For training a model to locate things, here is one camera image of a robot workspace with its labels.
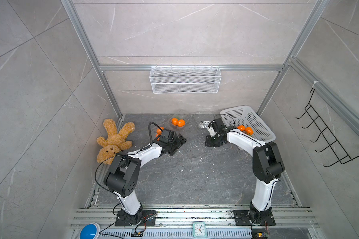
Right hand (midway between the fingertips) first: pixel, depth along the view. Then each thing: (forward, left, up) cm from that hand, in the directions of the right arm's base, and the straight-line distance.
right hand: (209, 143), depth 96 cm
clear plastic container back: (+24, +15, 0) cm, 28 cm away
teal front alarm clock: (-46, +10, -3) cm, 48 cm away
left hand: (-1, +15, +5) cm, 16 cm away
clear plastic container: (-2, +9, -5) cm, 11 cm away
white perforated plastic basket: (+22, -34, -4) cm, 41 cm away
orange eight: (+11, -30, -1) cm, 32 cm away
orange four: (+20, +23, 0) cm, 31 cm away
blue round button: (-46, +61, -2) cm, 77 cm away
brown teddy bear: (+1, +61, +3) cm, 61 cm away
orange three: (+18, +18, +1) cm, 26 cm away
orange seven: (+13, -24, 0) cm, 28 cm away
